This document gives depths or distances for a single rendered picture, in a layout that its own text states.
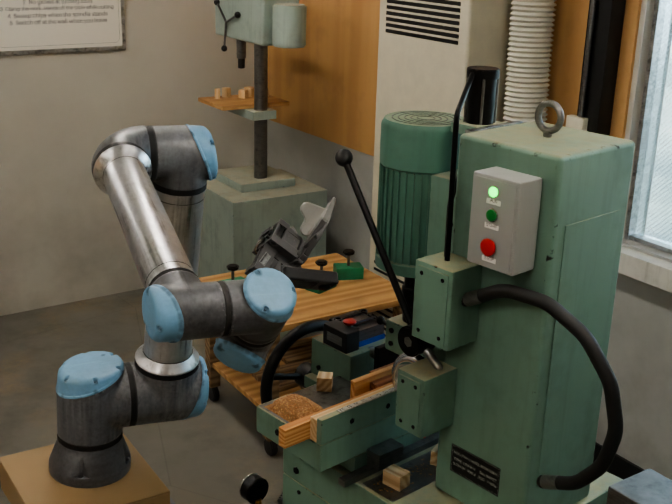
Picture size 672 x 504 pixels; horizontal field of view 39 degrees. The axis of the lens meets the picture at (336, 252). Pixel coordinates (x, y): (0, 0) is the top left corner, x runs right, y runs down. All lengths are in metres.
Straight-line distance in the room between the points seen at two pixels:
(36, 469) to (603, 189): 1.45
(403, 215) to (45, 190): 3.16
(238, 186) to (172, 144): 2.35
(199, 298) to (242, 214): 2.71
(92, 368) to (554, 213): 1.15
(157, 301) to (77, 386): 0.77
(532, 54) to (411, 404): 1.83
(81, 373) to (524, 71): 1.87
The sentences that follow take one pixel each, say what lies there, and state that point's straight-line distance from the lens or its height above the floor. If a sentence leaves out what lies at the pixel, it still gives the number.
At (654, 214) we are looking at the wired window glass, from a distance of 3.40.
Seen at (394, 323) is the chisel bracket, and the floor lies 1.07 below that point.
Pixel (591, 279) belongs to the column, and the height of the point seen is 1.28.
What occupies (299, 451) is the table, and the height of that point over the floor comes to 0.86.
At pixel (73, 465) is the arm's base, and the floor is 0.67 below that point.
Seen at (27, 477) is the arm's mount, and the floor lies 0.63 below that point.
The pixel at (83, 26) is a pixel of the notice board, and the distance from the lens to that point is 4.76.
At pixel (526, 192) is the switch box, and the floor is 1.46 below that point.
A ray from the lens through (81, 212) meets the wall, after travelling 4.93.
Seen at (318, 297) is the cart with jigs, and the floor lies 0.53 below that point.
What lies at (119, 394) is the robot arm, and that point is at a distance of 2.26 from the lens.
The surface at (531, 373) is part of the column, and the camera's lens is 1.72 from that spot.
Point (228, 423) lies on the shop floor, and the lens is 3.83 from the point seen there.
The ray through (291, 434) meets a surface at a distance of 1.89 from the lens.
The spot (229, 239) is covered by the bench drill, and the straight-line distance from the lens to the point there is 4.26.
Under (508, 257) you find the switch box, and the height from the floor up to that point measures 1.35.
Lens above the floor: 1.87
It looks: 19 degrees down
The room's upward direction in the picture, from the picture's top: 2 degrees clockwise
